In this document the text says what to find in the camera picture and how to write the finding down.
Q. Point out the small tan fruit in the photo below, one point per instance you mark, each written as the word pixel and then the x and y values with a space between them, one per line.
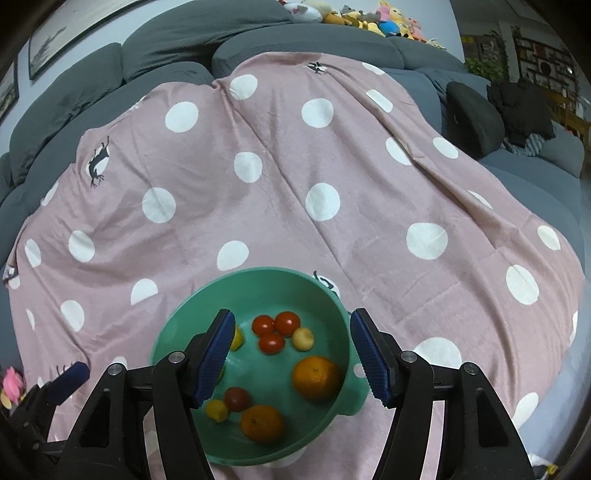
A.
pixel 217 410

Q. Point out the large green fruit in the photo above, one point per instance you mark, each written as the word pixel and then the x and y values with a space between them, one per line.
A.
pixel 237 340

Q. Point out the black cushion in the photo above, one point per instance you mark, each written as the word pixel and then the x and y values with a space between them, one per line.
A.
pixel 471 115

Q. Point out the small framed picture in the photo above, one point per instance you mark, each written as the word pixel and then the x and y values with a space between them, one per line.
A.
pixel 7 87

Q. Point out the dark red cherry tomato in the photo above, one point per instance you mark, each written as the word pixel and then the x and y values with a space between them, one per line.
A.
pixel 238 399

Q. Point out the black clothing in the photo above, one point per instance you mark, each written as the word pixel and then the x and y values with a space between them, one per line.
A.
pixel 524 108

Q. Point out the striped cloth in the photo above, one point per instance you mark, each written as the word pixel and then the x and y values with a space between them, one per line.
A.
pixel 531 145

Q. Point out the pile of plush toys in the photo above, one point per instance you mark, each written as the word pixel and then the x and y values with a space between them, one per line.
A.
pixel 392 25

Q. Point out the pink polka dot blanket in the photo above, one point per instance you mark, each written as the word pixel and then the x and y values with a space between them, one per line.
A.
pixel 323 138

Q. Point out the orange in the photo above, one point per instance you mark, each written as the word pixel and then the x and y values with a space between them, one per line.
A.
pixel 316 377
pixel 262 423

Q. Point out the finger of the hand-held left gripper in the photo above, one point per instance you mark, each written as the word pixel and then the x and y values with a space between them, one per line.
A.
pixel 69 377

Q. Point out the green plant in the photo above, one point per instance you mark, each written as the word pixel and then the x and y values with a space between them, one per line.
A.
pixel 485 69

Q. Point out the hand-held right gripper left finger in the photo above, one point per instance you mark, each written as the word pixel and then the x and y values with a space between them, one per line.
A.
pixel 214 355

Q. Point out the large framed picture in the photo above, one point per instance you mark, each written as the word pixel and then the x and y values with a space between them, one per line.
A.
pixel 69 32

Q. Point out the pink plush toy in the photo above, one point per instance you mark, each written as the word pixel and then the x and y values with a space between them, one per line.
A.
pixel 11 383

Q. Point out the yellow fruit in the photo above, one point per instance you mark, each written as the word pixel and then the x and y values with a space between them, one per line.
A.
pixel 303 338

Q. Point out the green plastic bowl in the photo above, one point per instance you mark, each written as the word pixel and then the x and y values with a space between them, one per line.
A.
pixel 277 295

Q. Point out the grey sofa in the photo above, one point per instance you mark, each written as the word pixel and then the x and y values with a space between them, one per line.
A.
pixel 184 37

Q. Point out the wall shelf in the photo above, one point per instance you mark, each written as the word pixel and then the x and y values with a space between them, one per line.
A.
pixel 545 55

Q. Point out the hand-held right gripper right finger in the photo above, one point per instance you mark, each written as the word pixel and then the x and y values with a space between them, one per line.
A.
pixel 371 360

